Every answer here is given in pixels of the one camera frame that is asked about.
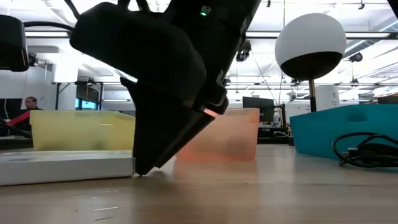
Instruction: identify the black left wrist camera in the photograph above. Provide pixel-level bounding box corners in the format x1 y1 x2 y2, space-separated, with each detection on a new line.
0 14 30 73

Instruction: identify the black coiled cable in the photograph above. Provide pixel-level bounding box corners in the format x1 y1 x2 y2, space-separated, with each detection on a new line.
331 132 398 169

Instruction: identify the white globe table lamp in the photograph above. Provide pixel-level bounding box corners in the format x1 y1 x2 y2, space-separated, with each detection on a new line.
274 12 347 113

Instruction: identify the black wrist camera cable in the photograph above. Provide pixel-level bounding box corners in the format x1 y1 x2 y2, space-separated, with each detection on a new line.
22 21 76 33

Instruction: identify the white printed product box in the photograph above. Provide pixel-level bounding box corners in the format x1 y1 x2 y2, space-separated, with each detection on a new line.
0 149 136 187

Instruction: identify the teal plastic bin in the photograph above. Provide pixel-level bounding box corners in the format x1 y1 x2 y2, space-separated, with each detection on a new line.
289 104 398 161

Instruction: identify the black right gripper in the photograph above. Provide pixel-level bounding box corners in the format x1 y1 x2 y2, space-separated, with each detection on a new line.
69 1 230 176

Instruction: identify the black desk monitor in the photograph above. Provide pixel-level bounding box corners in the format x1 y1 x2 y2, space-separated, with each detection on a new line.
242 96 275 124

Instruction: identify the yellow translucent plastic bin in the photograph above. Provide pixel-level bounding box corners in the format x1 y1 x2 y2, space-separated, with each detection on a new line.
29 110 136 152

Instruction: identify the orange translucent plastic bin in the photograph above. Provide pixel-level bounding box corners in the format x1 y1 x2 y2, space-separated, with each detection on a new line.
175 108 261 163

